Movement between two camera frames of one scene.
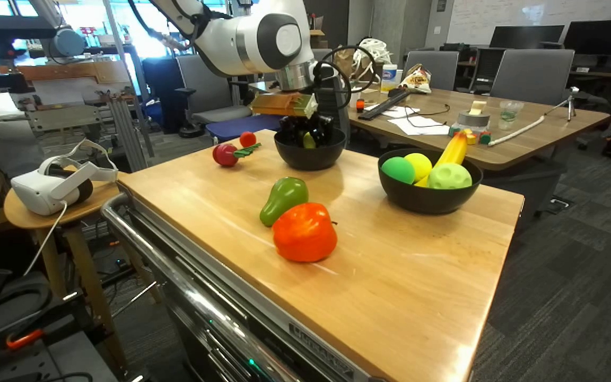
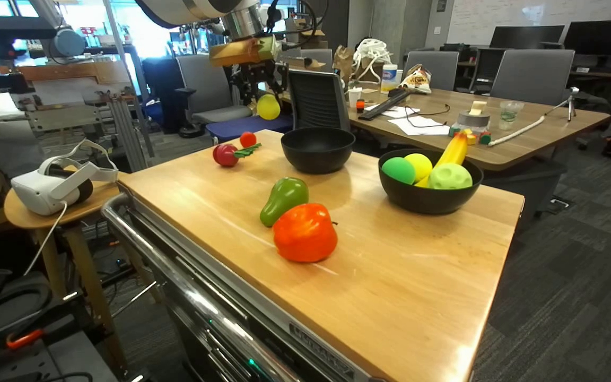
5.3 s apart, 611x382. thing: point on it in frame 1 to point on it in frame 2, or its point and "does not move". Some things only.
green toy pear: x=283 y=196 does not move
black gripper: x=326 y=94 to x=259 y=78
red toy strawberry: x=246 y=139 does not move
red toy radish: x=230 y=155 does not move
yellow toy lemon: x=307 y=141 to x=268 y=106
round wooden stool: x=53 y=227 does not move
